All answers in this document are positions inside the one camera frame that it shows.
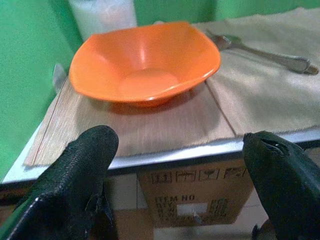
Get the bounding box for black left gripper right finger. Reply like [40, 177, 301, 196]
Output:
[242, 130, 320, 240]

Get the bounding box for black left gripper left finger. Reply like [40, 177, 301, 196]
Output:
[5, 125, 120, 240]

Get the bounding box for beige woven placemat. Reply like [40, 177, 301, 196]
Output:
[23, 77, 237, 168]

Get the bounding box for brown printed cardboard box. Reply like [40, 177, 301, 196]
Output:
[137, 159, 256, 229]

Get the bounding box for beige cloth napkin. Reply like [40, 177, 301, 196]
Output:
[192, 7, 320, 137]

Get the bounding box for silver metal knife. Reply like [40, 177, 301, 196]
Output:
[52, 63, 68, 94]

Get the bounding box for silver metal fork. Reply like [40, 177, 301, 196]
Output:
[205, 29, 320, 75]

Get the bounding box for orange square plastic bowl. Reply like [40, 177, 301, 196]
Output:
[68, 21, 222, 108]

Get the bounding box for white translucent plastic container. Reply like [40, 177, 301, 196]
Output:
[67, 0, 138, 42]

